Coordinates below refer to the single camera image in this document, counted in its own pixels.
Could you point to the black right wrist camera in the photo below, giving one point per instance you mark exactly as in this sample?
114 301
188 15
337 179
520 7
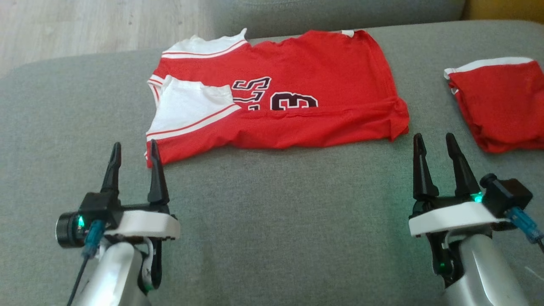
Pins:
508 193

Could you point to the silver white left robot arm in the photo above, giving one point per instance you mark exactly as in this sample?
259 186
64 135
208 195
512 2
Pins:
114 276

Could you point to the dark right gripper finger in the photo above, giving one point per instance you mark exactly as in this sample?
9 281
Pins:
465 182
423 182

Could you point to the mustard yellow panel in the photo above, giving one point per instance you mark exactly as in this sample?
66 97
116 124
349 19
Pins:
505 8

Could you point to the grey fabric sofa seat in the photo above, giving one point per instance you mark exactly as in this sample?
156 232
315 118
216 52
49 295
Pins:
276 212

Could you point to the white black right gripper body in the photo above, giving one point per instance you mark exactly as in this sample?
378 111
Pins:
450 216

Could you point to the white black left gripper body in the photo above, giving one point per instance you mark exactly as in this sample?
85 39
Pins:
144 223

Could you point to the red garment with white band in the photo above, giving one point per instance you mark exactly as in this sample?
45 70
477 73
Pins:
501 106

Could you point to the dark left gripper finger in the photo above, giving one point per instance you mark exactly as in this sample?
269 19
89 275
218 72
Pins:
112 178
158 187

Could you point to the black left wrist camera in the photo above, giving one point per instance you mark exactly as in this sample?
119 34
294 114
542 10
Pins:
95 208

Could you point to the red white numbered jersey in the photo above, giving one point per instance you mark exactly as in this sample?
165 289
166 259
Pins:
323 68

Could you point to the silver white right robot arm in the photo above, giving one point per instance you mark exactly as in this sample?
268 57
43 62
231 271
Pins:
484 272

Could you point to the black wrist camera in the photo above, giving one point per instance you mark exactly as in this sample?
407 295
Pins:
508 193
95 208

